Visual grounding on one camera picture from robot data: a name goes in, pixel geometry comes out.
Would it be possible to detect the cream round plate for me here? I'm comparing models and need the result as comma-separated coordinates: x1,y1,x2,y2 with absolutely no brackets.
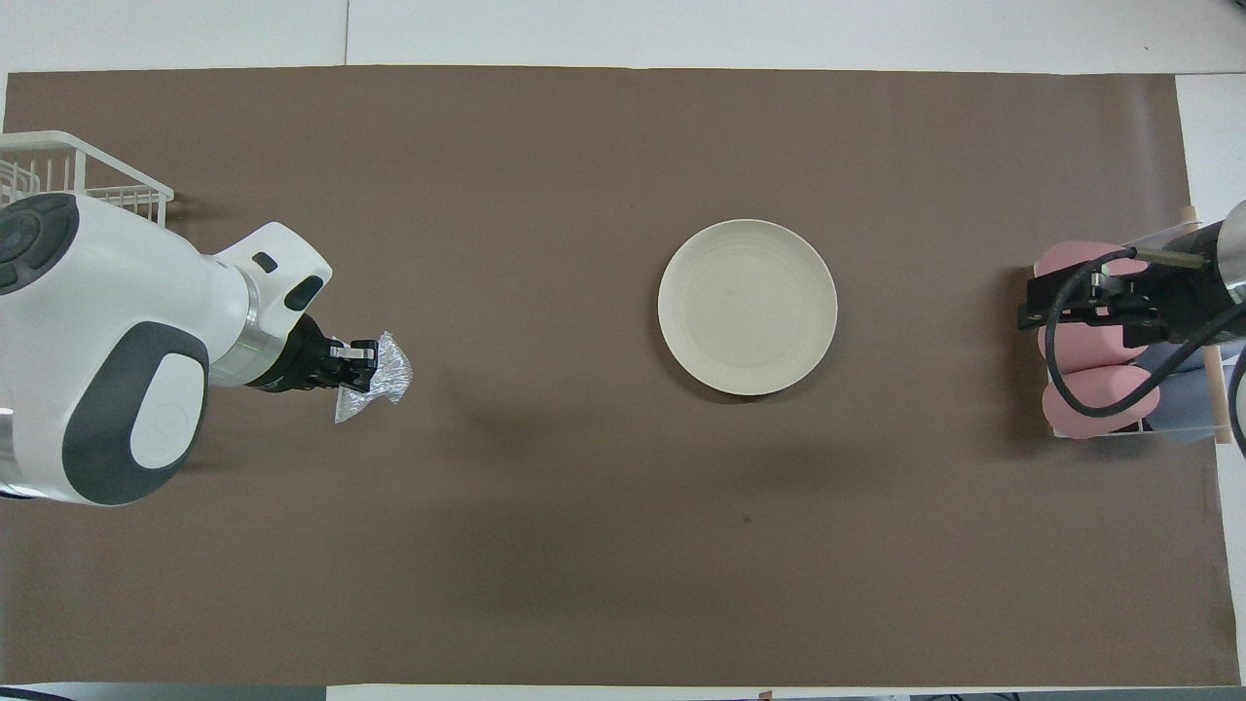
658,219,839,397

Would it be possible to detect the clear plastic wrapper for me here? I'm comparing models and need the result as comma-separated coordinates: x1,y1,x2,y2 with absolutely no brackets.
334,331,414,424

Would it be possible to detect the pink plastic cup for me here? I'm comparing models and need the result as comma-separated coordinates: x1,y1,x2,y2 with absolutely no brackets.
1038,321,1152,373
1035,241,1151,285
1042,365,1162,440

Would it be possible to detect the white wire basket rack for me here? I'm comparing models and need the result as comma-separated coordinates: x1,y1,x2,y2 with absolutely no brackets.
0,130,175,228

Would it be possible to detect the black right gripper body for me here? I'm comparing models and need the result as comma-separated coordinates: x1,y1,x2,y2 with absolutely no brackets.
1094,221,1230,348

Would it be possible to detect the brown table mat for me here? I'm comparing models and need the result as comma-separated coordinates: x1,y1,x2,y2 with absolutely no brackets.
0,66,1229,687

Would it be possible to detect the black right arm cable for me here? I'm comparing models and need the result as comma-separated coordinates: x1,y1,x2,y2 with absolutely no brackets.
1043,247,1246,459

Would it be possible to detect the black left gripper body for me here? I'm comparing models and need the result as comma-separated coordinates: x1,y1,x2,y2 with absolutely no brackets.
247,313,338,394

